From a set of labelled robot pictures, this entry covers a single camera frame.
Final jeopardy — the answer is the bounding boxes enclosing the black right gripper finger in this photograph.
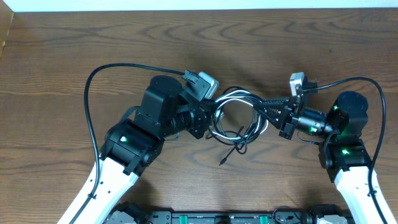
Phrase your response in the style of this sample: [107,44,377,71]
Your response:
[253,104,288,129]
[262,97,290,108]

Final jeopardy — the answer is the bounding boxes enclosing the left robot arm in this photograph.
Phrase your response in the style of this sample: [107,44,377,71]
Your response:
[59,71,219,223]

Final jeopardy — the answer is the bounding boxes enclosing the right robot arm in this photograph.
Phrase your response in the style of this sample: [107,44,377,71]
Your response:
[254,91,396,223]

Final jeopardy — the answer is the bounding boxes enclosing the right camera black cable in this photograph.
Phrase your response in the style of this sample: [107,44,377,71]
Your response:
[303,77,389,224]

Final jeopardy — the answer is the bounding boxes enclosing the camera black cable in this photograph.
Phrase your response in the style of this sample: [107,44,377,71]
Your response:
[67,63,186,224]
[303,77,389,224]

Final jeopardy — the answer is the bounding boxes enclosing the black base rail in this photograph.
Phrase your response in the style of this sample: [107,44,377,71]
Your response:
[103,202,354,224]

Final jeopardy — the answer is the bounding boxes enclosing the left camera black cable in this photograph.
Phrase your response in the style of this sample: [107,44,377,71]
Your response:
[67,63,186,224]

